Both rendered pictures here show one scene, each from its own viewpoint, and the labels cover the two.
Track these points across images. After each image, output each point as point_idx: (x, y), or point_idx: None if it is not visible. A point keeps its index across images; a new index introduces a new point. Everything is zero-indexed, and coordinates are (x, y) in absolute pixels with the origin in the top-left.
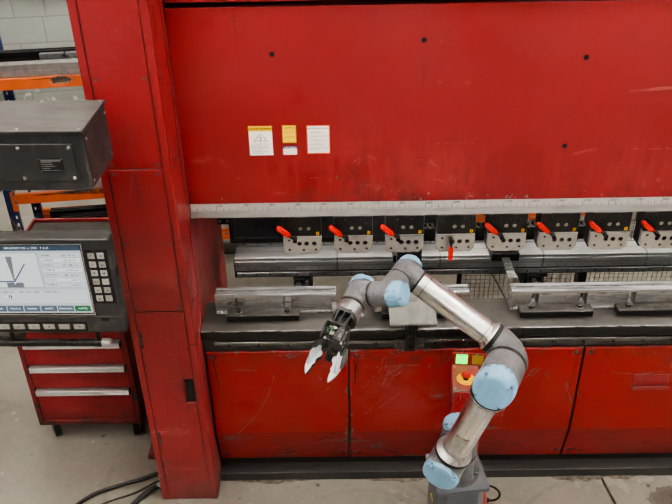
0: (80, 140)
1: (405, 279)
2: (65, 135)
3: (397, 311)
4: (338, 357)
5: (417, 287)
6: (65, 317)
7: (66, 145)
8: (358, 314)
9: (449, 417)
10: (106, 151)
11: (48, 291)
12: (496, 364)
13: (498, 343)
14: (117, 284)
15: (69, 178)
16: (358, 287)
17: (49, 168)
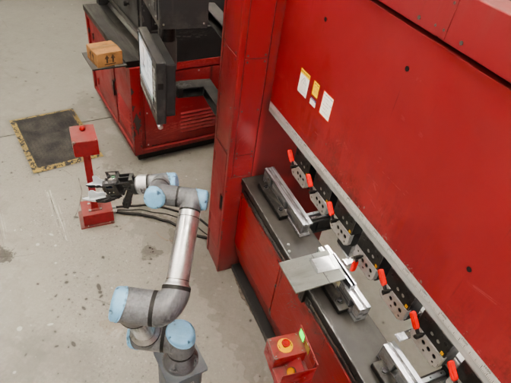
0: None
1: (171, 196)
2: None
3: (296, 264)
4: (98, 193)
5: (179, 211)
6: (149, 96)
7: None
8: (138, 188)
9: (182, 321)
10: (195, 18)
11: (147, 77)
12: (127, 292)
13: (161, 291)
14: (157, 93)
15: (155, 15)
16: (157, 176)
17: (152, 4)
